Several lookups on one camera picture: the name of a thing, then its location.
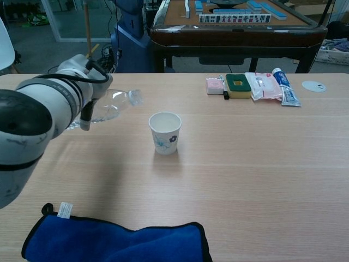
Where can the wooden pole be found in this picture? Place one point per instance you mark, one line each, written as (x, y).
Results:
(87, 30)

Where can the blue white toothpaste tube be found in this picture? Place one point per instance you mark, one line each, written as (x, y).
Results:
(287, 90)

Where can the white chair with wooden legs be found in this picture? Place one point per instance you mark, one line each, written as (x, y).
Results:
(5, 46)

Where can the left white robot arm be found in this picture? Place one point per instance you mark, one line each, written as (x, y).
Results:
(30, 109)

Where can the black white marker pen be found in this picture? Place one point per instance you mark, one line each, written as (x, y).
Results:
(224, 87)

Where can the white round lid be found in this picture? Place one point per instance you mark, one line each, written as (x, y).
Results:
(313, 86)

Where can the pink white wet wipes pack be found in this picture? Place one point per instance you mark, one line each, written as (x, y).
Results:
(265, 87)

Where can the white plastic basket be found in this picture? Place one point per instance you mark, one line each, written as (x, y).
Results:
(332, 57)

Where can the green bag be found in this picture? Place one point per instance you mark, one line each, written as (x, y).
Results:
(35, 20)

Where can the white paper cup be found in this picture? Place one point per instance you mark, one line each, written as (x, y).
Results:
(165, 136)

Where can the blue cloth with black trim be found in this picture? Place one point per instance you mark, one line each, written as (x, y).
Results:
(122, 243)

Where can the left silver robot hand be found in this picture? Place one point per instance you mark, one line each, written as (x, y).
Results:
(86, 117)

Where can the blue mahjong tile row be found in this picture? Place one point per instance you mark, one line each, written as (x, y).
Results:
(199, 7)
(274, 11)
(254, 5)
(231, 11)

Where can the small pink packet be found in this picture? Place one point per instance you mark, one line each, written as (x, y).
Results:
(214, 85)

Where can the brown mahjong table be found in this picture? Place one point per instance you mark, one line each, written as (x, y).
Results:
(234, 38)

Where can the white upright mahjong tile row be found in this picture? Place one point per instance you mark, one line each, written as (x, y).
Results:
(187, 9)

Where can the green small box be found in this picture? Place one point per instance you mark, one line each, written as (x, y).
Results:
(238, 86)

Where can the clear plastic bottle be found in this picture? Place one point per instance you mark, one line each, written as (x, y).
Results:
(114, 103)

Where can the face-up mahjong tile row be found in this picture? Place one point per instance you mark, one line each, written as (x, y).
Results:
(234, 18)

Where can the blue machine base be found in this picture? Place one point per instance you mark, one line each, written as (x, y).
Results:
(131, 46)

